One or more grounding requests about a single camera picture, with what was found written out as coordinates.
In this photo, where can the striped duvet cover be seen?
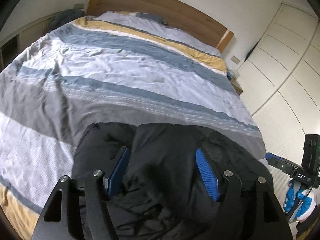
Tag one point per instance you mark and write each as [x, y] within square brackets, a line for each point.
[111, 68]

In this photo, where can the wall switch plate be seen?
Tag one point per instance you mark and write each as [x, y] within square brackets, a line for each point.
[235, 60]

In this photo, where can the items on nightstand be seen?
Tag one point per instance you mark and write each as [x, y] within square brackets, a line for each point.
[231, 74]

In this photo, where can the blue white gloved hand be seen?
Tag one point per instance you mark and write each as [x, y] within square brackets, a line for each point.
[297, 193]

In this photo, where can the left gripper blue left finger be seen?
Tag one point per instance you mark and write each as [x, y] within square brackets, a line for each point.
[60, 217]

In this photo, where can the dark clothes pile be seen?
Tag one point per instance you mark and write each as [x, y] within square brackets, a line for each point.
[65, 17]

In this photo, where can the wooden headboard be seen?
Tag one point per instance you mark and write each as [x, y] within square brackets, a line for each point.
[176, 13]

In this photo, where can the low white shelf unit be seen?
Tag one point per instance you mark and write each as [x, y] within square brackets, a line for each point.
[20, 39]

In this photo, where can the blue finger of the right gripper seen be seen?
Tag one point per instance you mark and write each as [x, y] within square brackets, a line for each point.
[273, 159]

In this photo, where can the grey-blue pillow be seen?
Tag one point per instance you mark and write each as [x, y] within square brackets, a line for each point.
[157, 18]

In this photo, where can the wooden nightstand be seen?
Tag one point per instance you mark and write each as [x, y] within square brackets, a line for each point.
[236, 86]

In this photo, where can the white sliding wardrobe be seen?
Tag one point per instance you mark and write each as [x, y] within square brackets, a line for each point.
[280, 82]

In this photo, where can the black puffer jacket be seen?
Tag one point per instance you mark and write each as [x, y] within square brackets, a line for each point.
[162, 195]

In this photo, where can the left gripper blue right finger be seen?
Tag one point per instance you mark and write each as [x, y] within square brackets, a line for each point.
[225, 192]

